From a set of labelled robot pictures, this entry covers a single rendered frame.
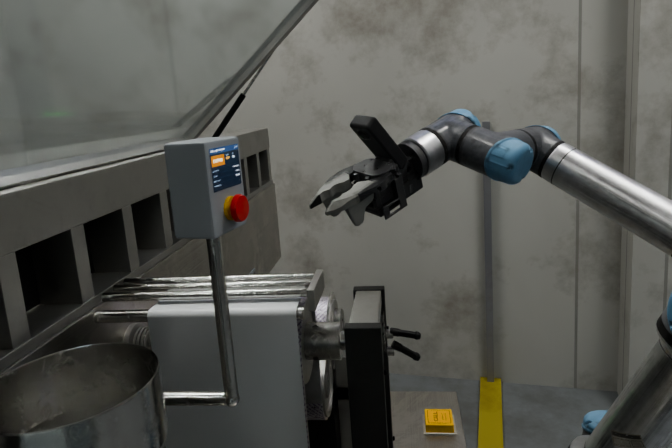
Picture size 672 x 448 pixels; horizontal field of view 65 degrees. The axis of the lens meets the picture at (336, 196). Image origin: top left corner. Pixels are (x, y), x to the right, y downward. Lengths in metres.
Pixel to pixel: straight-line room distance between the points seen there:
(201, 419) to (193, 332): 0.15
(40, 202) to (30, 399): 0.34
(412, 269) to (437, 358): 0.59
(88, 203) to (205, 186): 0.42
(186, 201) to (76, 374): 0.19
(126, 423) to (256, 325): 0.41
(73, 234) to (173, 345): 0.23
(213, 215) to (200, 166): 0.05
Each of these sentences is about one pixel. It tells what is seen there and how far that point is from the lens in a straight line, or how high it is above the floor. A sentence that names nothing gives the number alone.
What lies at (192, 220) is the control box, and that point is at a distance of 0.56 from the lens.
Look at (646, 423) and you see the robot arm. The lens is 0.93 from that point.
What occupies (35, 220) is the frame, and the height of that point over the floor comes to 1.61.
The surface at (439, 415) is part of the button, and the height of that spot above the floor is 0.92.
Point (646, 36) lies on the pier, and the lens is 2.91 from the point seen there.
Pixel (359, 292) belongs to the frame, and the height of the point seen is 1.44.
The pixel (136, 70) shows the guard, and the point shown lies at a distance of 0.85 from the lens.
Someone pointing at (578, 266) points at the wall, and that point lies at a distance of 3.25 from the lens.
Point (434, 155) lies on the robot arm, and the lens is 0.92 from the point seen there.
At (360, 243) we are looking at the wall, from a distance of 3.28.
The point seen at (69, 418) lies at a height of 1.46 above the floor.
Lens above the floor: 1.74
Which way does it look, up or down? 10 degrees down
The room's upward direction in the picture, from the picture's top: 4 degrees counter-clockwise
